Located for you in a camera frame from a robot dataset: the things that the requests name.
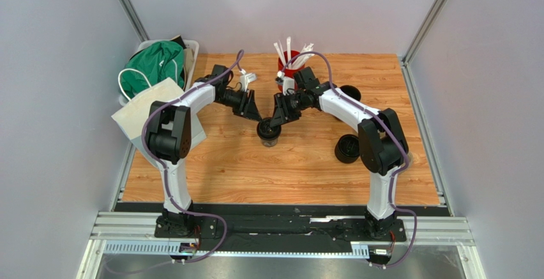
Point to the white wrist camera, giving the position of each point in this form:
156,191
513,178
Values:
245,79
286,83

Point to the stack of black cups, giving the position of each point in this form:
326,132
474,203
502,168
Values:
351,91

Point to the green cloth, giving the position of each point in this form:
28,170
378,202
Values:
160,61

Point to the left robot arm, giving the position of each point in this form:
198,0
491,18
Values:
167,138

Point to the white wrapped straws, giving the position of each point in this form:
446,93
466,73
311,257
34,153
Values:
288,57

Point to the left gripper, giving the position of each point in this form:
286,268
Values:
251,111

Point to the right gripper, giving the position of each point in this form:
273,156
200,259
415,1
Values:
285,107

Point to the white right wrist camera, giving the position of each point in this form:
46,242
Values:
286,83

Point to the white plastic bin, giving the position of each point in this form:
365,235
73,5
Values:
191,51

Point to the stack of black lids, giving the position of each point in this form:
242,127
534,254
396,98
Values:
347,149

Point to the white paper bag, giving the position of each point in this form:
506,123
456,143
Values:
132,116

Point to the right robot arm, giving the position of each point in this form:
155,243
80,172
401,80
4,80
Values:
381,141

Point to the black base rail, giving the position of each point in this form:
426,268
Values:
259,231

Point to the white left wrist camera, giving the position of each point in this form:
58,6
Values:
245,79

